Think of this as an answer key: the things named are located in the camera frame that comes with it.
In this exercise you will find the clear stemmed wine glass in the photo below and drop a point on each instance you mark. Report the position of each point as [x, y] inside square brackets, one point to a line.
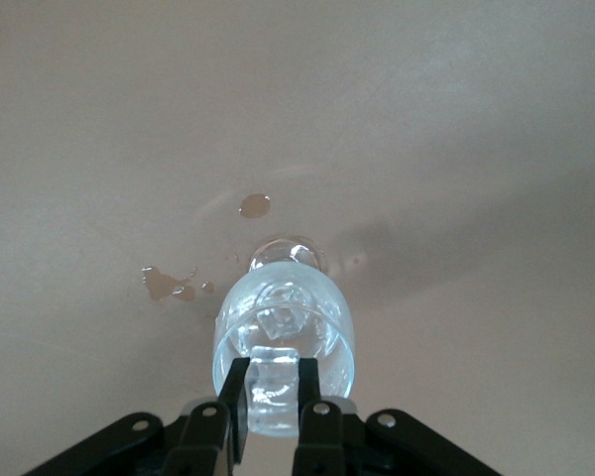
[334, 317]

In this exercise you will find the irregular liquid puddle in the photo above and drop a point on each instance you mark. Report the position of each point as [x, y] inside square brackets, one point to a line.
[161, 285]

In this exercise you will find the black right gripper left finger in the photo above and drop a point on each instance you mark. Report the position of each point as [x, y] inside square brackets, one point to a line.
[198, 436]

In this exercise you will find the small round liquid puddle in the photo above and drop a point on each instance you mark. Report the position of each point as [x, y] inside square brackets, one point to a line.
[254, 205]

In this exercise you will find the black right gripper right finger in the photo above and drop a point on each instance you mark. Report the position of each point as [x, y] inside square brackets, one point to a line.
[327, 436]

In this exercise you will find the large clear ice cube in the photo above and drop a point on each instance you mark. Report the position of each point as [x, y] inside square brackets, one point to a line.
[273, 396]

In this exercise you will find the brown table cover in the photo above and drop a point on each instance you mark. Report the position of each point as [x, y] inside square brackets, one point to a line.
[451, 124]

